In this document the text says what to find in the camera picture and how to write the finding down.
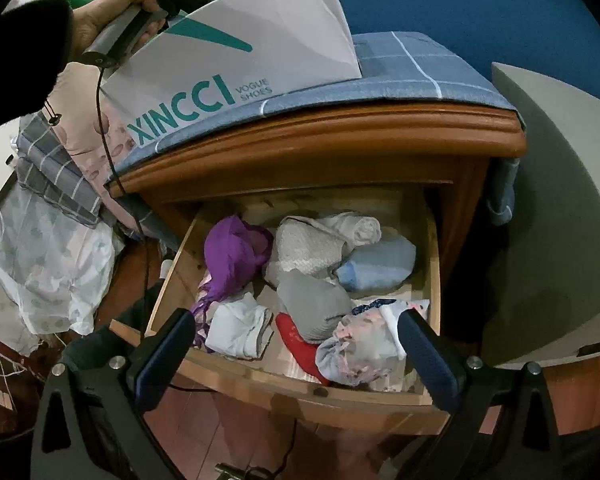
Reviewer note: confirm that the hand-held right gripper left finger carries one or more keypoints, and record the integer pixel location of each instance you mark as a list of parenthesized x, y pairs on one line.
[(165, 360)]

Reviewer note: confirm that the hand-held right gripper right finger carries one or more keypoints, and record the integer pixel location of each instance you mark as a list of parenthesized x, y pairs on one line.
[(427, 362)]

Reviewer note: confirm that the floral print underwear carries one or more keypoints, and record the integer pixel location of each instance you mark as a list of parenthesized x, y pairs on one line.
[(355, 350)]

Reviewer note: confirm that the white underwear with grey trim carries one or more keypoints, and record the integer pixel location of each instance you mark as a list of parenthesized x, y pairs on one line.
[(235, 325)]

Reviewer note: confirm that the navy patterned underwear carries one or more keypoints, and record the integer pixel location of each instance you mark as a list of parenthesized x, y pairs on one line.
[(375, 304)]

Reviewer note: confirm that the light blue underwear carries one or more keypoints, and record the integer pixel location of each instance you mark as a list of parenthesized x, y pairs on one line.
[(380, 265)]

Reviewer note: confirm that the purple underwear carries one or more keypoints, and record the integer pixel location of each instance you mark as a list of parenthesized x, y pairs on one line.
[(225, 250)]

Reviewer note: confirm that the red underwear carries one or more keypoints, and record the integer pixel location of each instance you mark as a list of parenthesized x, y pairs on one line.
[(300, 347)]

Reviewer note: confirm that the wooden drawer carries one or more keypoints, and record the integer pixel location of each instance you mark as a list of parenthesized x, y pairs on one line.
[(290, 400)]

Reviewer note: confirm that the white shoe box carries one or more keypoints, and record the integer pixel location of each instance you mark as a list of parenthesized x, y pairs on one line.
[(260, 35)]

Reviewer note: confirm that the beige honeycomb print underwear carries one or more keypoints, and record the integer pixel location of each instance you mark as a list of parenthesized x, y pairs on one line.
[(305, 250)]

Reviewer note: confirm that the person's left forearm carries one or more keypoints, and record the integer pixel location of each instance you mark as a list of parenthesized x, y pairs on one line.
[(25, 50)]

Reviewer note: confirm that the person's left hand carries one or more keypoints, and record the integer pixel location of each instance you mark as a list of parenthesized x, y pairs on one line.
[(97, 12)]

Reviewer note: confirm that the grey plaid bedding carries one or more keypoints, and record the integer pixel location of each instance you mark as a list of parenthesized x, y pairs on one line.
[(55, 170)]

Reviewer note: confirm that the grey storage box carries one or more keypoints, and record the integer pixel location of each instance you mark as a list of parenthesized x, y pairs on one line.
[(555, 210)]

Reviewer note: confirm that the wooden nightstand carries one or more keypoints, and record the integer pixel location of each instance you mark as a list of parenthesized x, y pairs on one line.
[(330, 135)]

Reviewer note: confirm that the blue plaid cloth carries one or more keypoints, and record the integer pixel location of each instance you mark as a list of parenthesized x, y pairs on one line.
[(405, 75)]

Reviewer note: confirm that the blue foam mat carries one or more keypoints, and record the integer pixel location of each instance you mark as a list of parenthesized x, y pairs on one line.
[(455, 0)]

